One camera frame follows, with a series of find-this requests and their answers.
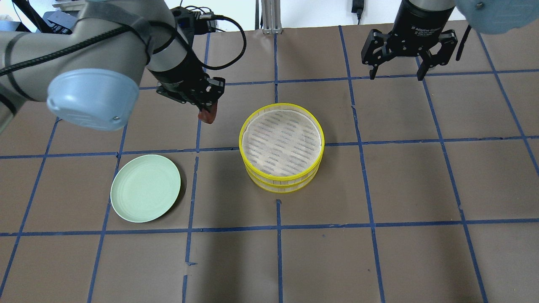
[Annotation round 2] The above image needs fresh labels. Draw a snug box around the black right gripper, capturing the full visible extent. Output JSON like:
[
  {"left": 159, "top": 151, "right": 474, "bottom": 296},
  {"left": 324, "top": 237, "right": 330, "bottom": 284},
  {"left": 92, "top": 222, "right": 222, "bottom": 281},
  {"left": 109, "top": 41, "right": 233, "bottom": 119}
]
[{"left": 361, "top": 0, "right": 458, "bottom": 81}]

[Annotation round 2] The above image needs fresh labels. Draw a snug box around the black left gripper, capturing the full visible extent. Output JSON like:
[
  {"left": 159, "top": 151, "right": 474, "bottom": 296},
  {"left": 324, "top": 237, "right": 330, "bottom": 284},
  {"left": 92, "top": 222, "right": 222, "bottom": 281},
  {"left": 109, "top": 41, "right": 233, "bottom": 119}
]
[{"left": 156, "top": 63, "right": 226, "bottom": 112}]

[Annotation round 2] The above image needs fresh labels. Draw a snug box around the brown bun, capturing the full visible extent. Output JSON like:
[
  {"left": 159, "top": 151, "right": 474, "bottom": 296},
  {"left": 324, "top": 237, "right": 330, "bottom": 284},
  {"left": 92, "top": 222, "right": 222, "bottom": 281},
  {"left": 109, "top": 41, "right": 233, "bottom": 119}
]
[{"left": 198, "top": 101, "right": 218, "bottom": 125}]

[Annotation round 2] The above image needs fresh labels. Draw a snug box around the yellow steamer layer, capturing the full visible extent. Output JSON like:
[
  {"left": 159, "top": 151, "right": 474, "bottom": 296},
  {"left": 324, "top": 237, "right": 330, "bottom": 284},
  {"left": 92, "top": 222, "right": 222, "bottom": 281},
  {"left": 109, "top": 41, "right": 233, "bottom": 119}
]
[
  {"left": 238, "top": 102, "right": 325, "bottom": 181},
  {"left": 245, "top": 163, "right": 321, "bottom": 193}
]

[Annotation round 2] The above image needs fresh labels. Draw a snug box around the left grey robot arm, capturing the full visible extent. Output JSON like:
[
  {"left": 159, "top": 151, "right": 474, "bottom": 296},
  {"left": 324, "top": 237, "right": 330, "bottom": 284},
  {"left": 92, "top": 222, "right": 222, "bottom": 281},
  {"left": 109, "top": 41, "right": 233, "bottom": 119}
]
[{"left": 0, "top": 0, "right": 225, "bottom": 132}]

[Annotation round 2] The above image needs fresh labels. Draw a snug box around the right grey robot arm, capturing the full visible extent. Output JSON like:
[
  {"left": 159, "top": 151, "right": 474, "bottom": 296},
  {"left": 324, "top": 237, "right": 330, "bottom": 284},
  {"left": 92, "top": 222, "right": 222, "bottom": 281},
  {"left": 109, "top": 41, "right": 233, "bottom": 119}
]
[{"left": 361, "top": 0, "right": 539, "bottom": 81}]

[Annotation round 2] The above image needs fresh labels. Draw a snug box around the light green plate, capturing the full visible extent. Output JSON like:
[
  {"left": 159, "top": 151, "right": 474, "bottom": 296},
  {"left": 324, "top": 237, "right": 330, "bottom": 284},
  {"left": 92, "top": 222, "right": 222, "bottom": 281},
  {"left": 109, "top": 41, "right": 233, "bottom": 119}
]
[{"left": 110, "top": 154, "right": 181, "bottom": 223}]

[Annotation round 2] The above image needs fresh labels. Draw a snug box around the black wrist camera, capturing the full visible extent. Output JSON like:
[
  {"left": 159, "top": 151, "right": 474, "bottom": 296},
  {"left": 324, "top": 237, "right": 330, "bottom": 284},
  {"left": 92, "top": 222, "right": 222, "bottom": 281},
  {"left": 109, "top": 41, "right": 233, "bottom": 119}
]
[{"left": 170, "top": 6, "right": 217, "bottom": 36}]

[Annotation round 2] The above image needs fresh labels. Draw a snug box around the aluminium frame post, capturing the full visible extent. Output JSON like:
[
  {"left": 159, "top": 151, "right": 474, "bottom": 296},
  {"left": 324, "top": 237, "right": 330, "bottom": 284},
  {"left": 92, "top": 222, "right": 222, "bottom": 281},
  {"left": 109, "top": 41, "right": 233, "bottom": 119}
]
[{"left": 261, "top": 0, "right": 283, "bottom": 35}]

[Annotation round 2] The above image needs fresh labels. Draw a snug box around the black camera stand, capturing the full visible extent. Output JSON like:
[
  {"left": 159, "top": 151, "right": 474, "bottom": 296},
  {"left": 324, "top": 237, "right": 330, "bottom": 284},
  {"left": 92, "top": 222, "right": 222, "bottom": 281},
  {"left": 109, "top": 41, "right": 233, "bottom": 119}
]
[{"left": 11, "top": 0, "right": 77, "bottom": 35}]

